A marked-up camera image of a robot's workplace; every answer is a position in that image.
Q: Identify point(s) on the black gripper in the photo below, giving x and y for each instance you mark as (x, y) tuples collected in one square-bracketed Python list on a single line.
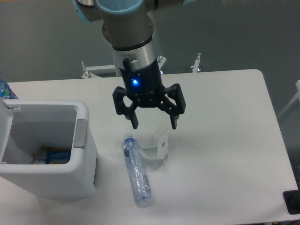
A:
[(144, 88)]

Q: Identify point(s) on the clear plastic cup with label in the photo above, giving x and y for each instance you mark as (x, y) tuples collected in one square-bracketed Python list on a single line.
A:
[(154, 148)]

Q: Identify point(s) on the crushed clear plastic bottle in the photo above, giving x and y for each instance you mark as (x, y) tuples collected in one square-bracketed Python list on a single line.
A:
[(136, 170)]

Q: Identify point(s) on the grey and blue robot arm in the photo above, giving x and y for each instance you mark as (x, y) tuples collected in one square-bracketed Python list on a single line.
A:
[(129, 30)]

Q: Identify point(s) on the white trash can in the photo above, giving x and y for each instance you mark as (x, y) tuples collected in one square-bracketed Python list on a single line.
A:
[(26, 125)]

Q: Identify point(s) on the blue and yellow snack packet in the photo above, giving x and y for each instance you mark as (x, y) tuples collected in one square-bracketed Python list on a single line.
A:
[(51, 155)]

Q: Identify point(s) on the blue labelled water bottle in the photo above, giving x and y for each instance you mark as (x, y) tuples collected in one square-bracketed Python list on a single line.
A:
[(5, 91)]

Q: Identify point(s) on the black device at table edge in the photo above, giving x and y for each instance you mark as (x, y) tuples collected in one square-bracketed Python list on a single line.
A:
[(292, 201)]

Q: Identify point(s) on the white frame at right edge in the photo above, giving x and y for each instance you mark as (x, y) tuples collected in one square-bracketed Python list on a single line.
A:
[(292, 105)]

